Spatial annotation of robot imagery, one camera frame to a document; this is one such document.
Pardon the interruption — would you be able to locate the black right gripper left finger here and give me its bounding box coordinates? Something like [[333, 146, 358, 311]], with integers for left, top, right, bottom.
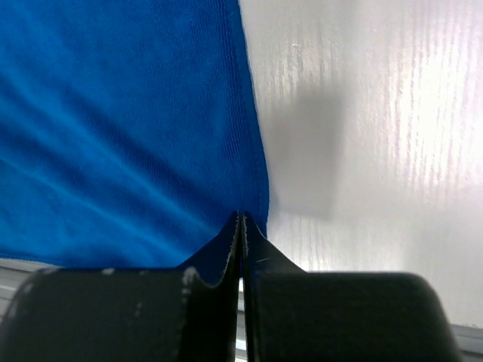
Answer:
[[1, 213, 241, 361]]

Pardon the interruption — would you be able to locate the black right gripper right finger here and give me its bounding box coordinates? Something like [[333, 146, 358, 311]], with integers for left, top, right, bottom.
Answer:
[[241, 214, 462, 361]]

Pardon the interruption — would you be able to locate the blue towel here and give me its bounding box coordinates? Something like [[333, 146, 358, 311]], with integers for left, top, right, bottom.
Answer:
[[1, 1, 269, 268]]

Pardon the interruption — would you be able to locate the aluminium front rail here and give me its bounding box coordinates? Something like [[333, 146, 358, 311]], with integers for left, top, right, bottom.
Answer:
[[0, 259, 55, 319]]

